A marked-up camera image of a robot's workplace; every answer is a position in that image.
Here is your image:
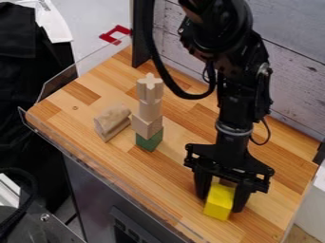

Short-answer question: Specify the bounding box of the wooden cube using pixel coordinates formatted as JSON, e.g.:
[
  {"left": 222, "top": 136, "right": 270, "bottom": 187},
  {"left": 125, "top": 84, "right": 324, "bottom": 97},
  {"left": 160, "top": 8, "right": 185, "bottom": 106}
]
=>
[{"left": 129, "top": 114, "right": 165, "bottom": 140}]

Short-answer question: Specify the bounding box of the wooden arch block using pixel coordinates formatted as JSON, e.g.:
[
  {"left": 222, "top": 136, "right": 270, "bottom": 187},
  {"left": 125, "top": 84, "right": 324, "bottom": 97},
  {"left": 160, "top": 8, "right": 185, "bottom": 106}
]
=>
[{"left": 92, "top": 104, "right": 132, "bottom": 143}]

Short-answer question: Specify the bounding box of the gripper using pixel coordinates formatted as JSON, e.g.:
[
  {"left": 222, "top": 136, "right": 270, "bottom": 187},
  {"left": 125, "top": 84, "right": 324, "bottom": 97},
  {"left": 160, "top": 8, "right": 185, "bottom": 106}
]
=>
[{"left": 182, "top": 142, "right": 277, "bottom": 214}]

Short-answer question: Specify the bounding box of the wooden plus block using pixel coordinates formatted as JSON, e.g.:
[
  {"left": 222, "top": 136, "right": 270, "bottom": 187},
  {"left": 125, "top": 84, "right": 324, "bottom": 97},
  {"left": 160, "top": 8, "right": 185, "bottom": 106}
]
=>
[{"left": 134, "top": 72, "right": 165, "bottom": 123}]

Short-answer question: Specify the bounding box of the black post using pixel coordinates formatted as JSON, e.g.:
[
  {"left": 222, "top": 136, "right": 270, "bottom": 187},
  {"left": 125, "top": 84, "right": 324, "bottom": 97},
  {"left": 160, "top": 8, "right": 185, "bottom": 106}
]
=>
[{"left": 130, "top": 0, "right": 157, "bottom": 69}]

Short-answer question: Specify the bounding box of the yellow cube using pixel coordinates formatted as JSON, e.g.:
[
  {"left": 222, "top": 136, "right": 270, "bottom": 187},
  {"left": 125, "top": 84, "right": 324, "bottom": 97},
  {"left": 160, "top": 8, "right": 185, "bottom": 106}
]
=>
[{"left": 201, "top": 182, "right": 238, "bottom": 222}]

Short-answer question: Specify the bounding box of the green cube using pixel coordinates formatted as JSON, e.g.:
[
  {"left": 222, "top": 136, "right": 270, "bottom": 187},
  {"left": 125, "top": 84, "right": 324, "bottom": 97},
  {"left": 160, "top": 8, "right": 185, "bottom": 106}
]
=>
[{"left": 134, "top": 127, "right": 165, "bottom": 153}]

